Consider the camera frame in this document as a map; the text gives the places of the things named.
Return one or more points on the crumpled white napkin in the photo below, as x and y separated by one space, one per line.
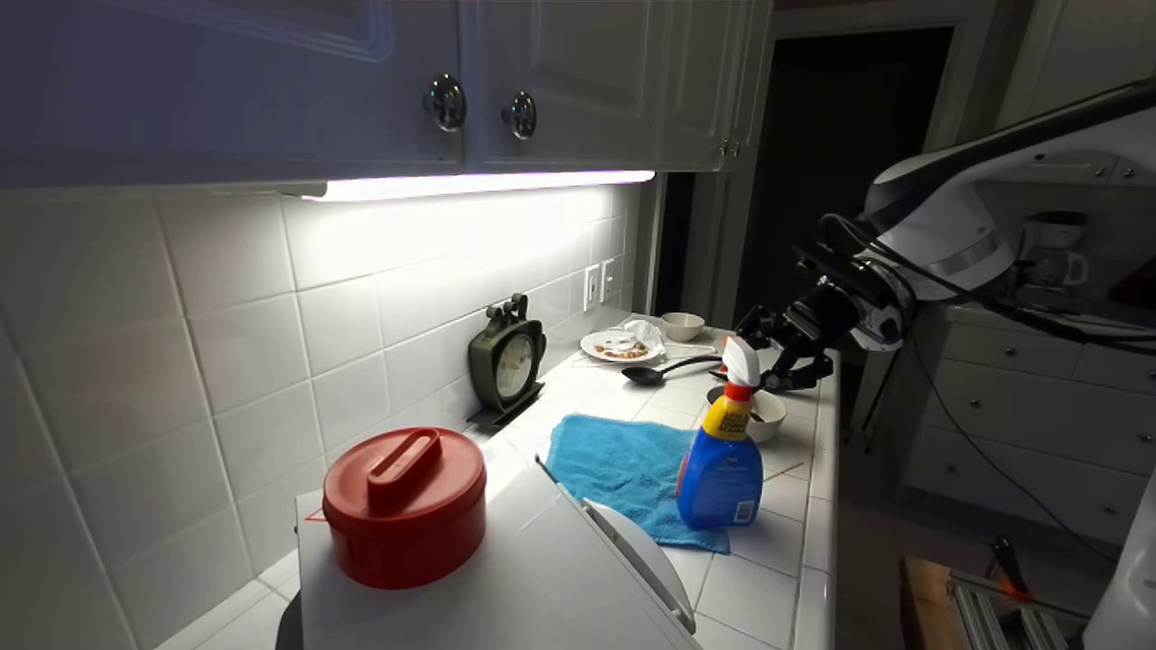
647 336

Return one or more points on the under-cabinet light bar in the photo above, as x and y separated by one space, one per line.
479 184

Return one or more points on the small white bowl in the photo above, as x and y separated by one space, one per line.
683 325

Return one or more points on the narrow white cabinet door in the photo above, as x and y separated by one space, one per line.
700 81

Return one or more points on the medium white cabinet door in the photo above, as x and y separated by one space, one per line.
587 81

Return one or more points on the black and red clamp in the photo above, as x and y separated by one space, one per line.
1010 569

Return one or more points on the wide white cabinet door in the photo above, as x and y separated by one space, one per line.
226 81

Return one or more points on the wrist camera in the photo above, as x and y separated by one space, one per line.
842 271

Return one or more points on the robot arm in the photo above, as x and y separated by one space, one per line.
939 226

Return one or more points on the white plate with food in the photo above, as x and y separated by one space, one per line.
607 346

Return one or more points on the white drawer cabinet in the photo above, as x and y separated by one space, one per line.
1020 424

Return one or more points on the white bowl with dark contents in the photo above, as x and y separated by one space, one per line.
772 417

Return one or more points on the red round lidded container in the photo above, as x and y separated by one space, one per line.
406 515

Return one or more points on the white wall cabinet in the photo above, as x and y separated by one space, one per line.
271 90

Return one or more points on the green kitchen scale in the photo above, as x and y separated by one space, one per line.
508 361

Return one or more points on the small metal cabinet knob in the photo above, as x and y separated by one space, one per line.
724 149

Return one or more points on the round metal cabinet knob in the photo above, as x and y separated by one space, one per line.
445 102
521 115

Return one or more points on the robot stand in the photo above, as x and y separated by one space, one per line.
930 605

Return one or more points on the blue spray bottle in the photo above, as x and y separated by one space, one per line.
721 469

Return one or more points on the white appliance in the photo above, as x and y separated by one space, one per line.
542 578

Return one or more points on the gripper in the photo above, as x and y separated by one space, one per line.
817 320

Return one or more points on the black spoon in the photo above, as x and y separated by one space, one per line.
646 375

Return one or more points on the blue towel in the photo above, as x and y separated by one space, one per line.
623 465

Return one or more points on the wall switch plate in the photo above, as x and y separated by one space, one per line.
609 279

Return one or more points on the coffee maker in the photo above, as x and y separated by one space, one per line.
1052 248

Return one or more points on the wall socket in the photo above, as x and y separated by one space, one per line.
591 288

